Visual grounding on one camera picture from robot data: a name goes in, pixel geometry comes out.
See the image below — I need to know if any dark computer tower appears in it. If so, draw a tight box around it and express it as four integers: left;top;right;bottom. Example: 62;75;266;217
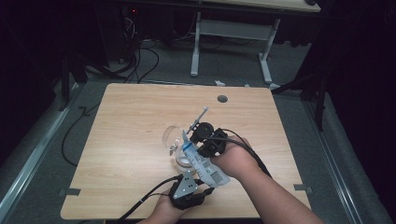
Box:
120;5;142;63

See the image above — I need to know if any white-framed background desk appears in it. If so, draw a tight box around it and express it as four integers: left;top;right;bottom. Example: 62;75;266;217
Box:
190;0;321;91

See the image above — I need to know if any person's right hand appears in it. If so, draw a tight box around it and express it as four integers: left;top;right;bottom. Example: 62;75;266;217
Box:
209;136;262;180

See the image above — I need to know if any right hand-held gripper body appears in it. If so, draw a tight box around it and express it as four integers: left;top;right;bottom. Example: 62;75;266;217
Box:
186;106;231;156

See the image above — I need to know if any black stand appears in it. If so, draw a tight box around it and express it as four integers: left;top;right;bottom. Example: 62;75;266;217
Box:
58;52;89;112
270;70;329;133

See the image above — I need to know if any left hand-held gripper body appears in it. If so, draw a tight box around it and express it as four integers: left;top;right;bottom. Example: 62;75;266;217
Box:
169;171;207;210

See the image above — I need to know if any black floor cable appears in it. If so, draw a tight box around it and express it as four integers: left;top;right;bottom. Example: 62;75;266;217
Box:
61;102;102;168

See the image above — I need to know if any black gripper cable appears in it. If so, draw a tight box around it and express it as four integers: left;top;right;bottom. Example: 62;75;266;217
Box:
120;175;184;222
221;127;273;179

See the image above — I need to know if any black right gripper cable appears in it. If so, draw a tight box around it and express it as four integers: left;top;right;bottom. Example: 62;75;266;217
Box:
221;127;273;179

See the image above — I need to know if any white and blue milk carton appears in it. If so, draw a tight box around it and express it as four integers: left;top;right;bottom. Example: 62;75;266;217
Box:
181;130;232;189

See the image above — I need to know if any metal floor rail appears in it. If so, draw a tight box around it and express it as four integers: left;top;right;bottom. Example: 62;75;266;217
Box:
303;99;364;224
0;83;82;217

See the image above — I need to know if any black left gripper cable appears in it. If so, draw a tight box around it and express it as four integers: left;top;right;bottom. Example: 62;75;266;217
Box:
120;175;184;222

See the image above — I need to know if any person's left hand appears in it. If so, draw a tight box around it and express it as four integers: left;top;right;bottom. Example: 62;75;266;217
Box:
145;195;190;224

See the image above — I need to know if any black cable bundle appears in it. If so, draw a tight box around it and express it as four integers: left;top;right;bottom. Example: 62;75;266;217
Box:
122;38;161;84

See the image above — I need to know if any clear cup with handle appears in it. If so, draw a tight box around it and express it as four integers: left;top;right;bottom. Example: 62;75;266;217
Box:
162;125;200;175

